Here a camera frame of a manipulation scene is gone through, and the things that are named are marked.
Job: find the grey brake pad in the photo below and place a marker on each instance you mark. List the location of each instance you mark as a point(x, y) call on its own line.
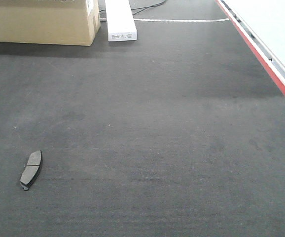
point(32, 170)

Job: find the white conveyor side panel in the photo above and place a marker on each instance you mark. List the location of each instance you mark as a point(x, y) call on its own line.
point(261, 24)

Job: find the long white box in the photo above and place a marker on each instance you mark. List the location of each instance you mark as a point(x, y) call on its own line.
point(120, 22)

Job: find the cardboard box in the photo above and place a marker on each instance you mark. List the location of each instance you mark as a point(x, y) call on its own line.
point(62, 22)

